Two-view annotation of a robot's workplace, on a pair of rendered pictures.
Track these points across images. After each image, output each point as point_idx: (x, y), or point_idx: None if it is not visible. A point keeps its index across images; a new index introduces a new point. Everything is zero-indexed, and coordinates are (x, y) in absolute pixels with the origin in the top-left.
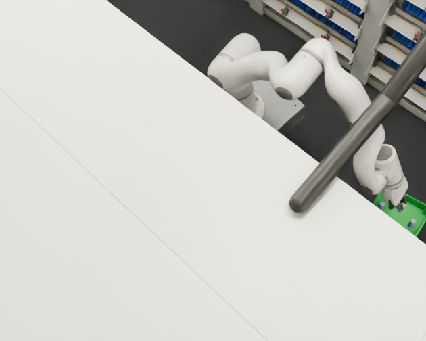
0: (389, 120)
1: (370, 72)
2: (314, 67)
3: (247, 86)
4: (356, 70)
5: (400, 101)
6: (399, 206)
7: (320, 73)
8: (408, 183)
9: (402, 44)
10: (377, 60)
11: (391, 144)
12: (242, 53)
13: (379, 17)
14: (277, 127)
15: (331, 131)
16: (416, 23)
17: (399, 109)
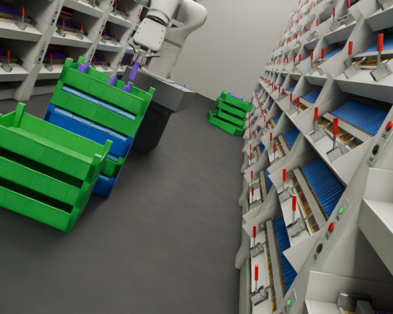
0: (220, 211)
1: (250, 183)
2: None
3: (173, 30)
4: (244, 189)
5: (244, 214)
6: (134, 55)
7: None
8: (166, 209)
9: (283, 138)
10: (261, 169)
11: (198, 207)
12: (191, 1)
13: None
14: (156, 78)
15: (179, 179)
16: (300, 100)
17: (236, 218)
